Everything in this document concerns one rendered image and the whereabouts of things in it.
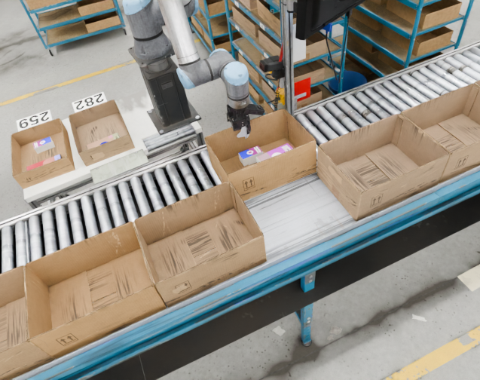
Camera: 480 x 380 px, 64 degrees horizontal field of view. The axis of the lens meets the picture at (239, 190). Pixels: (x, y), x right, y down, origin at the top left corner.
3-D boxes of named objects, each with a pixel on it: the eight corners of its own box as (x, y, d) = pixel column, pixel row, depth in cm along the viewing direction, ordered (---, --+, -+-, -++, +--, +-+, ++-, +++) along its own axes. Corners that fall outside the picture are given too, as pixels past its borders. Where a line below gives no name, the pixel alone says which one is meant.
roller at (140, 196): (140, 179, 202) (137, 173, 199) (167, 254, 169) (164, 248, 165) (130, 182, 201) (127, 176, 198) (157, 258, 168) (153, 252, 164)
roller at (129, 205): (128, 184, 201) (125, 177, 197) (153, 260, 168) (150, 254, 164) (119, 188, 200) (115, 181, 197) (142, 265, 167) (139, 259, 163)
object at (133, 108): (169, 84, 256) (168, 80, 254) (203, 131, 219) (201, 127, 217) (18, 140, 235) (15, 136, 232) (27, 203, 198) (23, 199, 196)
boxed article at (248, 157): (240, 160, 178) (238, 152, 175) (258, 153, 179) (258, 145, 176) (244, 167, 174) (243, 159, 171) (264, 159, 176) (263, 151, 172)
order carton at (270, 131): (286, 137, 186) (283, 107, 174) (317, 171, 165) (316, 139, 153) (211, 166, 179) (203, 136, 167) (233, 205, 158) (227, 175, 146)
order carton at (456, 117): (461, 113, 180) (474, 81, 168) (515, 150, 162) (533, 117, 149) (392, 142, 173) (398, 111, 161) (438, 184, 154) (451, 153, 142)
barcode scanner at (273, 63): (258, 76, 201) (258, 57, 193) (278, 72, 204) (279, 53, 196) (263, 82, 196) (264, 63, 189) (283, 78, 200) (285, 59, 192)
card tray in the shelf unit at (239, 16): (233, 18, 305) (230, 5, 298) (266, 7, 311) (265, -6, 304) (255, 38, 279) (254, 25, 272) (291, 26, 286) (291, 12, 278)
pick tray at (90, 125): (120, 111, 237) (114, 98, 229) (136, 148, 212) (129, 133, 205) (74, 128, 231) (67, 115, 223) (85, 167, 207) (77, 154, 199)
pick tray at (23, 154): (67, 130, 230) (59, 117, 223) (75, 170, 206) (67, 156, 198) (19, 147, 225) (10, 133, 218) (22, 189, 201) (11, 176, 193)
